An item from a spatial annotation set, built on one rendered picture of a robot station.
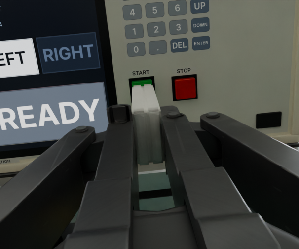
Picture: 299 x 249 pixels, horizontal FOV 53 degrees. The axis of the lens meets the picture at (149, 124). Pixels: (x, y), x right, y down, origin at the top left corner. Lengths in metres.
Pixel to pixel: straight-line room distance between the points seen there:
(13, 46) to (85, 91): 0.07
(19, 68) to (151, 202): 0.16
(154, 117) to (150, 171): 0.12
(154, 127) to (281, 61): 0.17
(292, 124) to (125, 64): 0.17
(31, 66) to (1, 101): 0.04
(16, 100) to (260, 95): 0.22
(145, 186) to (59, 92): 0.11
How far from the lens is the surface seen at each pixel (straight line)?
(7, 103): 0.29
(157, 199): 0.28
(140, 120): 0.15
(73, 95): 0.28
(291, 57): 0.30
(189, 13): 0.27
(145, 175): 0.27
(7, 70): 0.29
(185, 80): 0.27
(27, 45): 0.28
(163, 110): 0.18
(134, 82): 0.26
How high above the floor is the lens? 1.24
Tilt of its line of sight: 19 degrees down
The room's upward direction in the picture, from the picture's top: 5 degrees counter-clockwise
